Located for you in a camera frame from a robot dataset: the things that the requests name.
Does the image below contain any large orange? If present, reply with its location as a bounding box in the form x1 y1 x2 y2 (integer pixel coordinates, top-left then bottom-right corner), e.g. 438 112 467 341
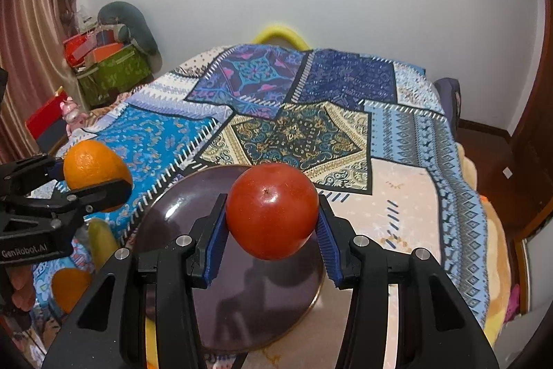
63 139 133 190
50 268 92 314

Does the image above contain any red tomato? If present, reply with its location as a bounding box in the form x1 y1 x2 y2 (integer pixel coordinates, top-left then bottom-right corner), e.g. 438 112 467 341
226 163 319 260

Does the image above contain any pink piggy toy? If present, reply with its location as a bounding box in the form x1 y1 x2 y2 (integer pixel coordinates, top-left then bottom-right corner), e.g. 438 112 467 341
59 96 89 138

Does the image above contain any purple round plate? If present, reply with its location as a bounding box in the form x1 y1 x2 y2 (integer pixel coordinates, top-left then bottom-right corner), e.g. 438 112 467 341
133 166 324 354

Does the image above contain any green storage box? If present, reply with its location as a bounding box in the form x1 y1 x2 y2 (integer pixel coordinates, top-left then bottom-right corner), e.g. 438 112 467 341
77 45 152 109

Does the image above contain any grey plush toy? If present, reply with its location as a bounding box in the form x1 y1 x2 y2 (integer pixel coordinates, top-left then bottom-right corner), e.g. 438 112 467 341
97 1 158 55

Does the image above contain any blue patchwork bedspread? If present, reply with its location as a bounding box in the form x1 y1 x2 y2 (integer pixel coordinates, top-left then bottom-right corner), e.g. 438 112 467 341
55 45 490 368

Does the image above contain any striped red curtain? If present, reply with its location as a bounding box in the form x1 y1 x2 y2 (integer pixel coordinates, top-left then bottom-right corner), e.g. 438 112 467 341
1 0 83 162

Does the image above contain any dark purple chair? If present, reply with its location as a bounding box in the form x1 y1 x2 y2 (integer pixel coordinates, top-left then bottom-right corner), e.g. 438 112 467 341
434 78 462 138

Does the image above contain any yellow curved cushion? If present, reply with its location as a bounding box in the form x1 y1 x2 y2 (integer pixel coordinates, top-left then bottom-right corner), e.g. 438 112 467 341
252 24 311 52

